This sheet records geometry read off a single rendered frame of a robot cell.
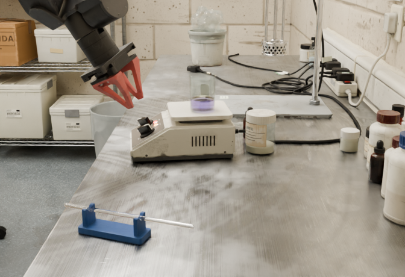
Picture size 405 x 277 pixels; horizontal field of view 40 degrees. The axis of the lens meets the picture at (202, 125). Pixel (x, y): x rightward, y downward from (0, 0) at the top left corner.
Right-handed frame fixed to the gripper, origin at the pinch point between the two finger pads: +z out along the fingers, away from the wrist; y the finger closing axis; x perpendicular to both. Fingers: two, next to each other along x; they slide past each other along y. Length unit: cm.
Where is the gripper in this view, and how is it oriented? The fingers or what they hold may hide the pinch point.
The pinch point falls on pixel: (134, 99)
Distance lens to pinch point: 105.2
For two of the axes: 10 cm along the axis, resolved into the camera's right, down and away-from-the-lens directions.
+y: 4.5, -5.5, 7.1
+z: 5.1, 8.1, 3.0
